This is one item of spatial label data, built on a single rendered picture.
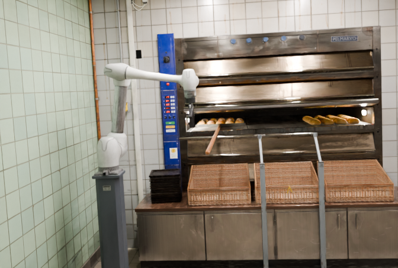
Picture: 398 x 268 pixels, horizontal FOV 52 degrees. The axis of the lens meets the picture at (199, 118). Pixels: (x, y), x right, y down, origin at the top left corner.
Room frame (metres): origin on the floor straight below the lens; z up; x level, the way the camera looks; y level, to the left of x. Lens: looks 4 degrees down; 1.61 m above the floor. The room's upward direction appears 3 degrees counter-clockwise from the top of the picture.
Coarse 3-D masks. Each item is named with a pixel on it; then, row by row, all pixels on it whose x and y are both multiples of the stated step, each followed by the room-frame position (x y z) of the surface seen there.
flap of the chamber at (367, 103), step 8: (288, 104) 3.77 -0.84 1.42; (296, 104) 3.76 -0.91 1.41; (304, 104) 3.76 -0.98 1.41; (312, 104) 3.75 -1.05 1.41; (320, 104) 3.74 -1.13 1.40; (328, 104) 3.73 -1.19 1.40; (336, 104) 3.73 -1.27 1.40; (344, 104) 3.72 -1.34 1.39; (352, 104) 3.74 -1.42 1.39; (360, 104) 3.75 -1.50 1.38; (368, 104) 3.77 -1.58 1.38; (200, 112) 4.00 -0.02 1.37; (208, 112) 4.02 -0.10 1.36
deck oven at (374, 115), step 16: (176, 48) 4.02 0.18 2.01; (176, 64) 4.02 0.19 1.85; (208, 80) 3.99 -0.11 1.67; (224, 80) 3.98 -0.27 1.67; (240, 80) 3.96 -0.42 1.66; (256, 80) 3.94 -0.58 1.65; (272, 80) 3.93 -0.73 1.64; (288, 80) 3.91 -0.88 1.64; (224, 112) 4.06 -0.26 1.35; (240, 112) 4.05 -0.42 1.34; (256, 112) 5.53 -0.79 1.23; (272, 112) 5.51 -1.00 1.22; (288, 112) 5.49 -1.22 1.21; (304, 112) 5.47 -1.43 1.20; (320, 112) 5.45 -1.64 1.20; (336, 112) 5.29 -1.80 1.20; (352, 112) 4.56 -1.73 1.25; (368, 112) 4.00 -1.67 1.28; (192, 160) 4.01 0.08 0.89; (208, 160) 3.99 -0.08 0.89; (224, 160) 3.98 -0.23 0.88; (240, 160) 3.96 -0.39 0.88; (256, 160) 3.95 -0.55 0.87; (272, 160) 3.93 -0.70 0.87; (288, 160) 3.92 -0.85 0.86; (304, 160) 3.90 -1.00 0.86
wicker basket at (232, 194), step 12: (192, 168) 3.93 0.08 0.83; (204, 168) 3.95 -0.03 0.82; (216, 168) 3.94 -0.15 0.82; (228, 168) 3.93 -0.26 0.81; (240, 168) 3.92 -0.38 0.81; (192, 180) 3.93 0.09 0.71; (204, 180) 3.92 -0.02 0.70; (216, 180) 3.91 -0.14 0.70; (228, 180) 3.90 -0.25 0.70; (240, 180) 3.89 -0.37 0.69; (192, 192) 3.51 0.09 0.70; (204, 192) 3.89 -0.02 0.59; (216, 192) 3.88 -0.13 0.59; (228, 192) 3.48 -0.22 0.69; (240, 192) 3.47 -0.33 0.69; (192, 204) 3.51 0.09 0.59; (204, 204) 3.50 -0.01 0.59; (216, 204) 3.49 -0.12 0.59; (228, 204) 3.48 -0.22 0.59; (240, 204) 3.47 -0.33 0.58
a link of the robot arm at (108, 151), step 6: (102, 138) 3.02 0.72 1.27; (108, 138) 3.02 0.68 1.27; (114, 138) 3.06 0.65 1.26; (102, 144) 2.99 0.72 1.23; (108, 144) 2.99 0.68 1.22; (114, 144) 3.02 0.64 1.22; (102, 150) 2.98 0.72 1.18; (108, 150) 2.98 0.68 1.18; (114, 150) 3.01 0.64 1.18; (120, 150) 3.12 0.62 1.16; (102, 156) 2.98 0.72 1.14; (108, 156) 2.98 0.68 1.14; (114, 156) 3.00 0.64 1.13; (102, 162) 2.98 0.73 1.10; (108, 162) 2.98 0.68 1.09; (114, 162) 3.00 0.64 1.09
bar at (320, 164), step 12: (312, 132) 3.54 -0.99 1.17; (264, 168) 3.34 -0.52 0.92; (264, 180) 3.34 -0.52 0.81; (264, 192) 3.34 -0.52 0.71; (324, 192) 3.30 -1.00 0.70; (264, 204) 3.35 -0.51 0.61; (324, 204) 3.30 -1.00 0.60; (264, 216) 3.35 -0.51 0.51; (324, 216) 3.30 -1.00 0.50; (264, 228) 3.35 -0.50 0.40; (324, 228) 3.30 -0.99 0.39; (264, 240) 3.35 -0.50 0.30; (324, 240) 3.30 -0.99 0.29; (264, 252) 3.35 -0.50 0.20; (324, 252) 3.30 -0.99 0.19; (264, 264) 3.35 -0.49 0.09; (324, 264) 3.30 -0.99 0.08
